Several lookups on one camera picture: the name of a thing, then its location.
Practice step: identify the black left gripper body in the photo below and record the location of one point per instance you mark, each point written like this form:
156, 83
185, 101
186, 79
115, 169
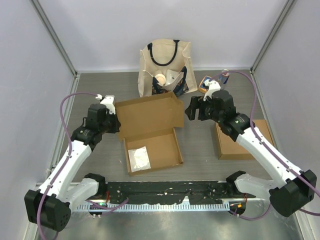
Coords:
110, 125

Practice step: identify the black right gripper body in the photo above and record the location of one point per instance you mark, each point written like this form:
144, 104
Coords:
207, 111

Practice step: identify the spare cardboard blank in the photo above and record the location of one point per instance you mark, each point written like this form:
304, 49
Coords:
151, 121

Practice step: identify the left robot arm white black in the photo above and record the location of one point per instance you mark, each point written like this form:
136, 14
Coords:
52, 204

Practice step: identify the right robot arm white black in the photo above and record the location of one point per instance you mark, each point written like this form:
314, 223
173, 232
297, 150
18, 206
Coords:
289, 189

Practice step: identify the white box in bag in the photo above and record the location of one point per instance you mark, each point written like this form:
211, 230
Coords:
171, 76

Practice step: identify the silver blue drink can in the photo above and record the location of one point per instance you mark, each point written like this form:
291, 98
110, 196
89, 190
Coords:
223, 78

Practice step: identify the tape roll in bag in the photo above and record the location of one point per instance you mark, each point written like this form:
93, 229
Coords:
161, 79

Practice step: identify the beige canvas tote bag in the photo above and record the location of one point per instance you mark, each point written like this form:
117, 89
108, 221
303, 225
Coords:
159, 56

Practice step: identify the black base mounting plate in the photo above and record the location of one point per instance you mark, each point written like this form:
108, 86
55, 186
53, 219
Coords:
169, 192

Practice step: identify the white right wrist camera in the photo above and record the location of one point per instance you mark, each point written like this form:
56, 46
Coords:
213, 86

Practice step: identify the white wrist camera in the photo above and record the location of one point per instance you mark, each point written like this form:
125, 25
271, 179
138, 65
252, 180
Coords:
213, 86
108, 101

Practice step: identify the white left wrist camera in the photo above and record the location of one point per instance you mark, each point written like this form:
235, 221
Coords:
108, 101

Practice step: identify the white slotted cable duct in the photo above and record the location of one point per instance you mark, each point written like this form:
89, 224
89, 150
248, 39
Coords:
185, 206

